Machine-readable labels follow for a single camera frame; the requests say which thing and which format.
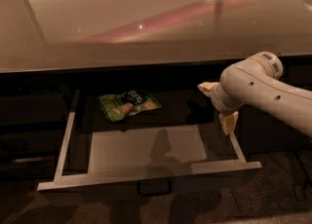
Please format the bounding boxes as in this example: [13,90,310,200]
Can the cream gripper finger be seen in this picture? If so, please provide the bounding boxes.
[197,82,218,97]
[218,112,239,135]

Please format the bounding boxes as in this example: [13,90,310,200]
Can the black cable on floor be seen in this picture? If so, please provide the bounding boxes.
[293,149,312,200]

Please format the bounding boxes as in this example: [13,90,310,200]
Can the grey cabinet door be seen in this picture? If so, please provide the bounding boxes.
[236,56,312,154]

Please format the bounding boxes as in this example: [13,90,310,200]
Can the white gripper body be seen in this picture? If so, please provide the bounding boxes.
[211,84,244,115]

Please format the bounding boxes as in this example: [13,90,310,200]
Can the grey drawer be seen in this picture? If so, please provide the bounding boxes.
[0,156,57,181]
[0,93,67,126]
[38,90,261,205]
[0,130,62,155]

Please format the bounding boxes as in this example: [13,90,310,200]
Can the green snack bag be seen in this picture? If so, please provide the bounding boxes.
[99,90,162,122]

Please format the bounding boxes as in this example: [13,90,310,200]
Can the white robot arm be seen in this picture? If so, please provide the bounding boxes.
[198,52,312,137]

